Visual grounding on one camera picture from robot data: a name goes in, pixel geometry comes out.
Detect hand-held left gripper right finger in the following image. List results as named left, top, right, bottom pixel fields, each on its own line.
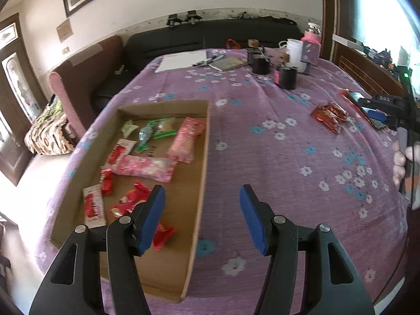
left=239, top=184, right=375, bottom=315

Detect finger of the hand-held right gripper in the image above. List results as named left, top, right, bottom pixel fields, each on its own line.
left=365, top=107, right=390, bottom=128

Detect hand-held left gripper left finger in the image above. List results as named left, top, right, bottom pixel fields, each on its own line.
left=29, top=185, right=166, bottom=315

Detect small red snack packet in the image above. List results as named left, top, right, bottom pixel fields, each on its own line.
left=152, top=223, right=176, bottom=250

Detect red packet with figure print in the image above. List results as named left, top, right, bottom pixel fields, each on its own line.
left=111, top=196, right=140, bottom=221

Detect large red gold-print packet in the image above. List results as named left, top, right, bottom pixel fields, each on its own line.
left=311, top=102, right=349, bottom=134
left=129, top=180, right=153, bottom=204

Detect cardboard box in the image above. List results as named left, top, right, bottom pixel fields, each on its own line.
left=49, top=99, right=211, bottom=304

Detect pink and white snack packet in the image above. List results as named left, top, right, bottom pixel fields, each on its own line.
left=111, top=154, right=178, bottom=183

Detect white and red snack packet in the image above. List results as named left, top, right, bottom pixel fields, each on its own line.
left=82, top=183, right=107, bottom=227
left=106, top=138, right=137, bottom=165

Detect small red candy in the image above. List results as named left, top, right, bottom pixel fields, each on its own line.
left=100, top=169, right=114, bottom=196

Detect green candy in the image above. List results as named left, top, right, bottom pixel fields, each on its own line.
left=134, top=119, right=159, bottom=153

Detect green and beige snack packet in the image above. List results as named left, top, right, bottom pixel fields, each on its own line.
left=152, top=117, right=177, bottom=140

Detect green and white snack packet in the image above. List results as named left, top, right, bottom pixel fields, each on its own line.
left=122, top=119, right=139, bottom=138

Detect person's right hand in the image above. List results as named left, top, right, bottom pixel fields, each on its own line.
left=392, top=141, right=418, bottom=187

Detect black smartphone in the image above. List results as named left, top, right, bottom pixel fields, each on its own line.
left=348, top=91, right=388, bottom=130

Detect dark wooden cabinet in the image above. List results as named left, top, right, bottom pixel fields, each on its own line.
left=321, top=0, right=405, bottom=106

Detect clutter on cabinet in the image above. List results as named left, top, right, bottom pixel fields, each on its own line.
left=367, top=48, right=405, bottom=73

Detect purple floral tablecloth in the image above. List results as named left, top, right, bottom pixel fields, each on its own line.
left=36, top=48, right=414, bottom=315

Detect black cylinder holder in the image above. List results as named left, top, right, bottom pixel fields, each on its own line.
left=250, top=49, right=272, bottom=75
left=275, top=65, right=298, bottom=90

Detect pink bottle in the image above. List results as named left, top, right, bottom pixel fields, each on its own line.
left=301, top=22, right=322, bottom=65

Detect white plastic cup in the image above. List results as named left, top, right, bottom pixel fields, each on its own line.
left=279, top=38, right=304, bottom=73

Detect patterned blanket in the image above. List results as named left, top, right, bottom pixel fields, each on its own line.
left=24, top=98, right=71, bottom=155

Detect grey notebook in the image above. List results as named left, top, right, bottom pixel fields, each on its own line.
left=214, top=56, right=249, bottom=71

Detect maroon armchair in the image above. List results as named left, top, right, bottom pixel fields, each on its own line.
left=49, top=35, right=124, bottom=145

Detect white paper sheet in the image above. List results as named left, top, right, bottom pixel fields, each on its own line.
left=154, top=50, right=208, bottom=73

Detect black marker pens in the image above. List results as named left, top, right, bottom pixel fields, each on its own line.
left=192, top=55, right=224, bottom=68

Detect black sofa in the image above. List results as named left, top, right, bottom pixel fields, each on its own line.
left=91, top=18, right=305, bottom=113

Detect dark wooden glass door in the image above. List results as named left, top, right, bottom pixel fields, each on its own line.
left=0, top=12, right=47, bottom=188

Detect black clamps on sofa back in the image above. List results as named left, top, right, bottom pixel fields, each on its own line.
left=167, top=10, right=201, bottom=26

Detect small wall plaque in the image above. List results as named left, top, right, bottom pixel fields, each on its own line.
left=55, top=19, right=73, bottom=43

